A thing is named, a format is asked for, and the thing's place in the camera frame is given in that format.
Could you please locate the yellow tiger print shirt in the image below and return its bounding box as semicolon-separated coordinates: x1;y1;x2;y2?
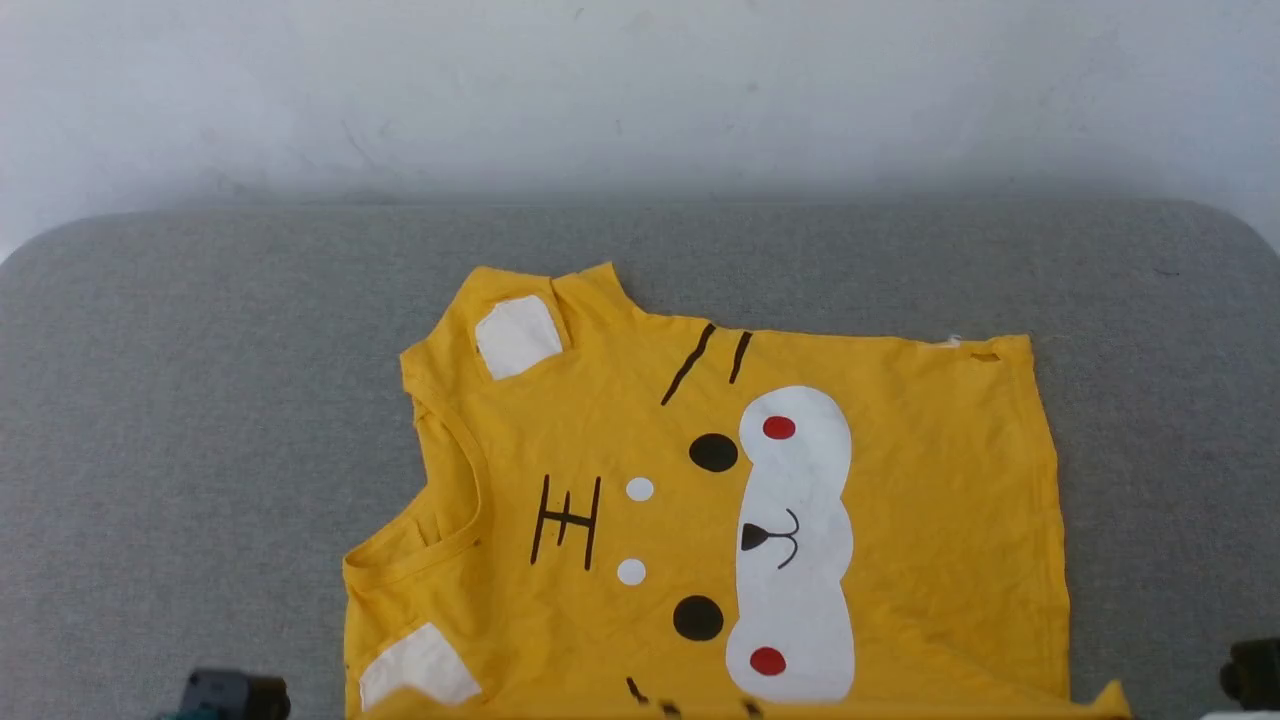
341;261;1133;720

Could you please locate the grey fabric sofa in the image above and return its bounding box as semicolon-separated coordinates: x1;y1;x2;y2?
0;194;1280;720

